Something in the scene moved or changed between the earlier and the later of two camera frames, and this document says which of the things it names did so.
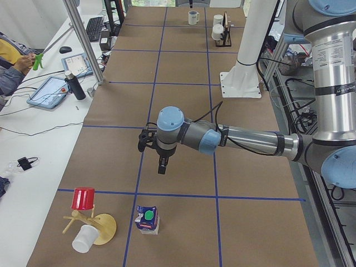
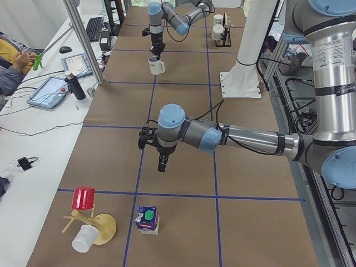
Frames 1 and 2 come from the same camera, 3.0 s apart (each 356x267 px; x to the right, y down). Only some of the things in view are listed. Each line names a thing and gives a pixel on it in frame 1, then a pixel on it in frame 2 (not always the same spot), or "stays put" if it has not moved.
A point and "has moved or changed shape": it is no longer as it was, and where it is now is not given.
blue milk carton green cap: x=148 y=219 stays put
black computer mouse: x=65 y=49 stays put
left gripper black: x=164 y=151 stays put
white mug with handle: x=193 y=17 has moved or changed shape
